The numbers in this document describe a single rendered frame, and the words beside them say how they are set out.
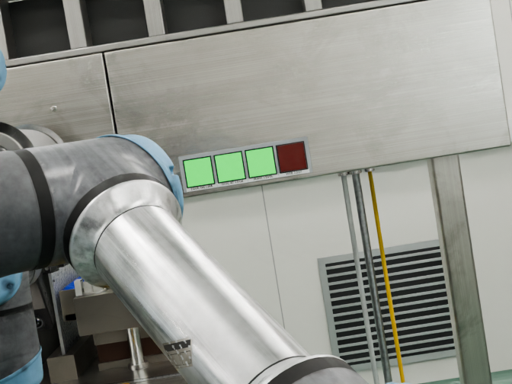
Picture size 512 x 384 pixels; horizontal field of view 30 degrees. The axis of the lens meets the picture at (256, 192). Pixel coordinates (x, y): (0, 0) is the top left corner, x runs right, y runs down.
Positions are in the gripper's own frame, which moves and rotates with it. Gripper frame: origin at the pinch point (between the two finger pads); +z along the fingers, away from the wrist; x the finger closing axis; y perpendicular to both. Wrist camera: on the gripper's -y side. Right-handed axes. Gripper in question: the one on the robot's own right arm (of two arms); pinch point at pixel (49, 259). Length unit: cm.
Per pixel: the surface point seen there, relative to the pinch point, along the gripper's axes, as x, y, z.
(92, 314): -6.6, -8.9, -6.5
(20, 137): 0.7, 20.0, -2.5
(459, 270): -74, -20, 46
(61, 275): -0.3, -3.4, 4.8
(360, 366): -64, -91, 262
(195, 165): -23.5, 10.7, 29.3
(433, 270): -102, -54, 262
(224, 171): -28.8, 8.9, 29.3
